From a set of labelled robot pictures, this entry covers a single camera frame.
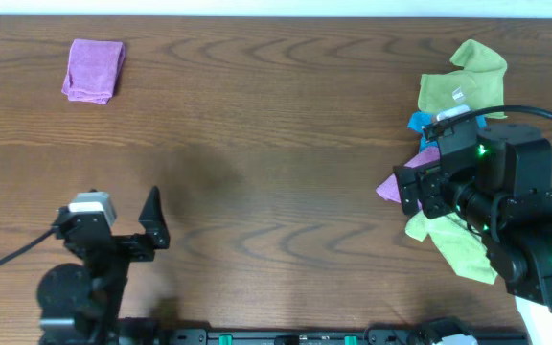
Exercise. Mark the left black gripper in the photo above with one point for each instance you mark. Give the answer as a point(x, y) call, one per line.
point(120, 244)

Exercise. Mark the blue cloth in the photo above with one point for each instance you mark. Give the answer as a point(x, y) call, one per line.
point(420, 127)

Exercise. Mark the upper green cloth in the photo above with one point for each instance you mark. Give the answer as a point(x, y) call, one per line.
point(478, 81)

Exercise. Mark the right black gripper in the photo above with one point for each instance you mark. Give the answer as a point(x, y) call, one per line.
point(425, 190)

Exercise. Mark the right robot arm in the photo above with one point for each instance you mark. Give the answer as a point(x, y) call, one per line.
point(498, 180)

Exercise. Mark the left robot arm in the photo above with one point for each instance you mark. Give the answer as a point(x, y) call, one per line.
point(80, 303)

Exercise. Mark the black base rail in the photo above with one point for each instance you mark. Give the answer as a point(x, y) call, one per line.
point(137, 331)

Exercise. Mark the lower green cloth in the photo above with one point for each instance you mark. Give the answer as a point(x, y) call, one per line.
point(463, 250)

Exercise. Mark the green cloth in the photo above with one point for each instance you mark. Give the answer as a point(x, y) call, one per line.
point(463, 250)
point(478, 81)

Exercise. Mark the purple cloth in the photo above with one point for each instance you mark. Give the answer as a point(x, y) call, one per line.
point(388, 189)
point(92, 70)

